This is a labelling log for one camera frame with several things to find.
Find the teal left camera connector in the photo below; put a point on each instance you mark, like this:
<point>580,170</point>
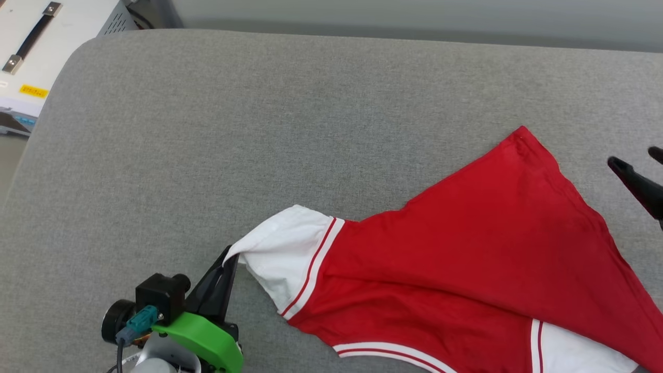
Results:
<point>140,320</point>

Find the white equipment box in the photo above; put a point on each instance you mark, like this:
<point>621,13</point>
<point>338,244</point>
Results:
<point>77,36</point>

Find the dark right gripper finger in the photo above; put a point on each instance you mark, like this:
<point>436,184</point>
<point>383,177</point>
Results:
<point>657,153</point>
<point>639,189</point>

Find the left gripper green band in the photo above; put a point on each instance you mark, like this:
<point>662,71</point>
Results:
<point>217,342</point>

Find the yellow box label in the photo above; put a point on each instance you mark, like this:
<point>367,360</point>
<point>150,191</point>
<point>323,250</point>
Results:
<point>33,91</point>

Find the red and white jersey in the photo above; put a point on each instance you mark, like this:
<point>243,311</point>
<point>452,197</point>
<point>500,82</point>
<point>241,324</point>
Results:
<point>466,269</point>

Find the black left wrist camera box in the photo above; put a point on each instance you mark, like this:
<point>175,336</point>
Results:
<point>160,295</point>

